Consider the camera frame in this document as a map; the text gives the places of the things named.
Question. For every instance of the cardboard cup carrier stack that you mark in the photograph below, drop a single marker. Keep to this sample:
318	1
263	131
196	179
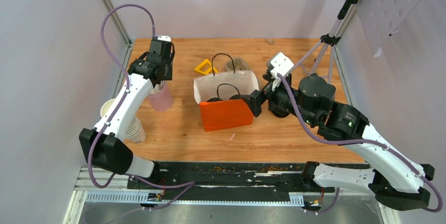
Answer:
236	64

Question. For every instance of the pink cup of straws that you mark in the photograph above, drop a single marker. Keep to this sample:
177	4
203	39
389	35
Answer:
160	97

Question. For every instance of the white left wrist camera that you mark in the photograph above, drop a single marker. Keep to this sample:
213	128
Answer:
164	38

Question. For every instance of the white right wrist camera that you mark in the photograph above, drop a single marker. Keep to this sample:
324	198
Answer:
279	64

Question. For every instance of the orange and white paper bag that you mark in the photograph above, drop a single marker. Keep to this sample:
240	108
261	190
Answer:
227	113

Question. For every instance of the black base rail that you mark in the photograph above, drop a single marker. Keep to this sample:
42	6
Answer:
211	183

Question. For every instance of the black plastic cup lid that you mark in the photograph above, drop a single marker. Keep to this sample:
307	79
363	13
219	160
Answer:
215	99

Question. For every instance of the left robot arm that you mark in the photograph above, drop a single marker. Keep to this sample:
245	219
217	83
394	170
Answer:
103	145

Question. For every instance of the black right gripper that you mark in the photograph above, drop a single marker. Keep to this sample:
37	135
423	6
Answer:
258	97

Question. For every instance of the stack of black lids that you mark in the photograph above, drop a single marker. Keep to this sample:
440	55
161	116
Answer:
279	112

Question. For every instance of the stack of white paper cups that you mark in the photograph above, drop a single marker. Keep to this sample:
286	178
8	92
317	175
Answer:
135	131

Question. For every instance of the yellow plastic triangle piece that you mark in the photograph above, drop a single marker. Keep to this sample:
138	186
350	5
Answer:
205	67

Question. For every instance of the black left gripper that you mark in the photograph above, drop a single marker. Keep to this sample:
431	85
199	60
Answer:
170	74

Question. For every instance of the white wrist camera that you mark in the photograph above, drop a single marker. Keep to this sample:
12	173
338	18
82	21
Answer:
279	64
164	38

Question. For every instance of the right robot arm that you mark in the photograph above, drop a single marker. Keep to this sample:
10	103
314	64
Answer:
393	180

